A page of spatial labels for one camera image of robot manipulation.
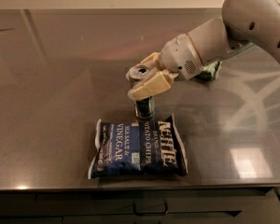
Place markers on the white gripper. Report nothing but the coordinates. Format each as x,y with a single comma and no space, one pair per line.
179,57

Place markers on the redbull can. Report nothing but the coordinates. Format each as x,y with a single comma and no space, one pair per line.
144,109

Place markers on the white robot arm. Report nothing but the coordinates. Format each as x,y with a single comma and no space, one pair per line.
242,24

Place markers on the green chip bag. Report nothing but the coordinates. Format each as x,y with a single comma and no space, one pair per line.
211,71

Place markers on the blue kettle chip bag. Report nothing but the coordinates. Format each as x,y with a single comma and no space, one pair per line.
152,147

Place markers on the black drawer handle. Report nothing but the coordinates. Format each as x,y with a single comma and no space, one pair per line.
150,208

